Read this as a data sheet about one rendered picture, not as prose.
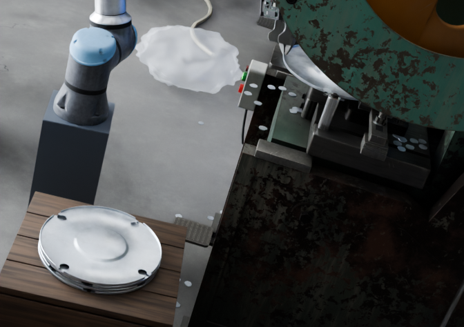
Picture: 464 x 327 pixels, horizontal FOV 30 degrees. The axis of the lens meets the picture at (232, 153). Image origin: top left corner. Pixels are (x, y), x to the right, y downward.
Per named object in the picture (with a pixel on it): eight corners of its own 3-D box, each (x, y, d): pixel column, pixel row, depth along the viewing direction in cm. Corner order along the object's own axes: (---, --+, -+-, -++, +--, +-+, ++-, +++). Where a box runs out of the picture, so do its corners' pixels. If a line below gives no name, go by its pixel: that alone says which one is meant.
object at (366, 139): (360, 154, 207) (374, 117, 202) (361, 122, 221) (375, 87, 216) (384, 161, 207) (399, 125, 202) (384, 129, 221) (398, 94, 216)
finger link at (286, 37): (272, 56, 223) (273, 20, 220) (288, 54, 226) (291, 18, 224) (280, 58, 220) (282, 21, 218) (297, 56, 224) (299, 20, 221)
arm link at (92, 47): (56, 80, 231) (64, 34, 224) (78, 63, 243) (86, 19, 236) (97, 96, 230) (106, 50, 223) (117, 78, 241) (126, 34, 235)
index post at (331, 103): (317, 128, 212) (329, 94, 208) (317, 123, 215) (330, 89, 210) (328, 132, 212) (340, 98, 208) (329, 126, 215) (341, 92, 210)
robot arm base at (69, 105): (48, 118, 233) (54, 86, 228) (57, 92, 246) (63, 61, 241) (104, 130, 235) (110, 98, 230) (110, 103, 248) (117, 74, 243)
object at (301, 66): (271, 72, 214) (271, 70, 214) (296, 36, 239) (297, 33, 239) (381, 114, 211) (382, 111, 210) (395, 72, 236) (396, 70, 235)
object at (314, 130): (305, 154, 212) (313, 133, 209) (317, 80, 251) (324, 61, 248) (422, 190, 212) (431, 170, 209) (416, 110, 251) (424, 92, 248)
